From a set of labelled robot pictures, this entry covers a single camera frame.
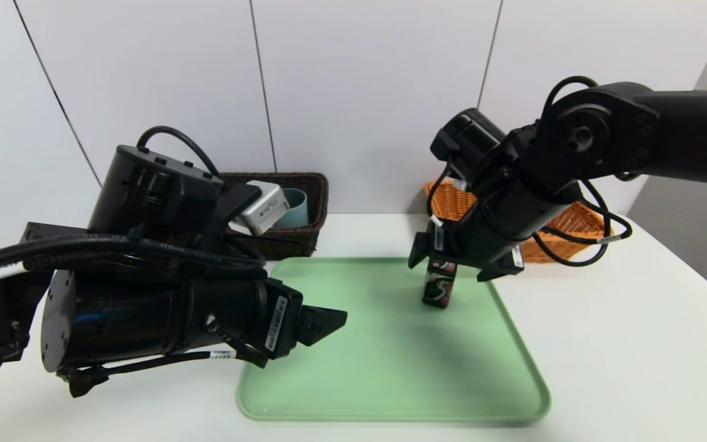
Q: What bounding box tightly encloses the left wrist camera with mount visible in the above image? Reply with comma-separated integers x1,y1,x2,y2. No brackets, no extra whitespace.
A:
88,145,291,246

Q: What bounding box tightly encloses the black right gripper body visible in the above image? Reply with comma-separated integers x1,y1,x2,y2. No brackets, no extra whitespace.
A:
425,179,582,269

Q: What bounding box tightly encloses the blue-grey plastic cup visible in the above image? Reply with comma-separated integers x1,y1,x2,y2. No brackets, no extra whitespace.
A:
283,188,309,229

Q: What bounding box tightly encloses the orange wicker basket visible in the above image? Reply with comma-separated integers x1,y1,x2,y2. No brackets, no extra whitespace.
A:
423,179,614,264

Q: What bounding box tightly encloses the black snack box pink print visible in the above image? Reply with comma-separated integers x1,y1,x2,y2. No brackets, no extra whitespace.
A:
422,258,458,308

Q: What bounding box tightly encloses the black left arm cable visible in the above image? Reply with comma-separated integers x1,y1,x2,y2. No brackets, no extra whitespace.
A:
0,126,268,398

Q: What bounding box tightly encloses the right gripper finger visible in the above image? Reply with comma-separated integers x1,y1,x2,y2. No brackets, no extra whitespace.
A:
408,231,431,269
476,250,522,282

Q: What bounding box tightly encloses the dark brown wicker basket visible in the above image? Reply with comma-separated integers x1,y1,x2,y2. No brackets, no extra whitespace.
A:
218,172,330,262

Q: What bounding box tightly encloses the light green plastic tray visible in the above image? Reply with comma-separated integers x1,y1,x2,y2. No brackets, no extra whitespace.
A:
236,257,552,422

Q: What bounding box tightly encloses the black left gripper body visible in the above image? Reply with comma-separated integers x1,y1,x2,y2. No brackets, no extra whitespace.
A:
178,271,304,370

